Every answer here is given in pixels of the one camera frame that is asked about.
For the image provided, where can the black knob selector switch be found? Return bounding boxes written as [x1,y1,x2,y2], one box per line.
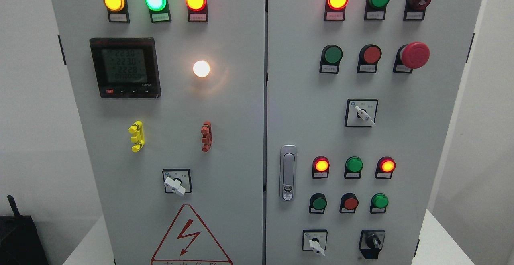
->
[359,230,386,260]

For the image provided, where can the red terminal connector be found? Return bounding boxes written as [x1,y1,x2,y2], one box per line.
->
[200,121,213,152]

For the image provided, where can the white lit indicator light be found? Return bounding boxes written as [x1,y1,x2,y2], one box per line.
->
[193,60,211,78]

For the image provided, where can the red indicator light lower left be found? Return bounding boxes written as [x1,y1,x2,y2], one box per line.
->
[312,156,330,179]

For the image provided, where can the green push button upper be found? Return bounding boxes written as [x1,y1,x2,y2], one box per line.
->
[319,44,343,73]

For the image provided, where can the green push button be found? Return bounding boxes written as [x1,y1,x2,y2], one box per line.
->
[308,192,328,214]
[319,44,343,73]

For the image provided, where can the grey electrical cabinet left door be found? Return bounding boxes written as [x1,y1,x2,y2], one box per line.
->
[52,0,265,265]

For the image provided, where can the grey electrical cabinet door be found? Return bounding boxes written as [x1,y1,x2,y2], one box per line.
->
[52,0,265,265]
[265,0,481,265]

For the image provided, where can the green push button lower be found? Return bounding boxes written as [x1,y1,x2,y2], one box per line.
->
[308,192,328,214]

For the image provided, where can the green indicator light lower middle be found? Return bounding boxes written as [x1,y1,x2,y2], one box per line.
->
[345,156,363,179]

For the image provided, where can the grey electrical cabinet right door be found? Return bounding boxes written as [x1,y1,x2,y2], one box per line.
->
[265,0,481,265]

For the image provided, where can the yellow terminal connector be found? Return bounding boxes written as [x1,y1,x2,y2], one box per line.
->
[128,120,145,152]

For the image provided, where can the red push button lower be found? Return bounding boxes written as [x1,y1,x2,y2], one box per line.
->
[339,192,359,214]

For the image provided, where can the red push button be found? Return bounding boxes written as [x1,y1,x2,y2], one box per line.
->
[357,44,382,73]
[339,192,359,214]

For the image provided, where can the red push button upper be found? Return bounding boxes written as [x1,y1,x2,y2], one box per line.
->
[357,44,382,73]

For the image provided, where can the red indicator light left door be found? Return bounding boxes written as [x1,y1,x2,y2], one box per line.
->
[185,0,208,23]

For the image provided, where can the red indicator light lower right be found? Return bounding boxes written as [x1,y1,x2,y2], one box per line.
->
[375,156,396,179]

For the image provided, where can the red triangle warning sticker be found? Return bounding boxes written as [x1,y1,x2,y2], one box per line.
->
[151,204,233,265]

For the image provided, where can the black digital power meter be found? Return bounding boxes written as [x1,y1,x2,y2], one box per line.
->
[89,37,161,99]

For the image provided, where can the red indicator light top right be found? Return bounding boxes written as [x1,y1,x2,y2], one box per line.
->
[324,0,348,22]

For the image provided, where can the green illuminated button lower right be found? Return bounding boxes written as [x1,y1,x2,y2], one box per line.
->
[369,192,390,214]

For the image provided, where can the lit green indicator light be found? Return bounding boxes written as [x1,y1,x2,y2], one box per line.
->
[145,0,172,23]

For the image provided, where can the green indicator light top right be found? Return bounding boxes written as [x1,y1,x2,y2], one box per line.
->
[364,0,390,20]

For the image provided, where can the red emergency stop button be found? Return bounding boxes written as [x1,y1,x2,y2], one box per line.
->
[393,41,430,73]

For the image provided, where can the yellow indicator light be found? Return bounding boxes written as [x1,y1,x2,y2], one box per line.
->
[104,0,130,23]

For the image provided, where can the black box with antenna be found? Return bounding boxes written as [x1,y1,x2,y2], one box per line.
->
[0,194,48,265]

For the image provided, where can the silver door lock handle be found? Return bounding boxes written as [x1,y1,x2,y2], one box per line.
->
[279,144,297,202]

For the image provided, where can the white selector switch left door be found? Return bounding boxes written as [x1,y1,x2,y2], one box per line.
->
[162,168,192,197]

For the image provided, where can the white selector switch upper right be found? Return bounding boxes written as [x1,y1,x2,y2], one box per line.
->
[345,99,379,128]

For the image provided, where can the white selector switch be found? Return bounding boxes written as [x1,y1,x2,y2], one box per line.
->
[302,230,328,257]
[345,99,379,128]

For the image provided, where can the white selector switch bottom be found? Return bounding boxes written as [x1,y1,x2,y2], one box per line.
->
[302,230,328,257]

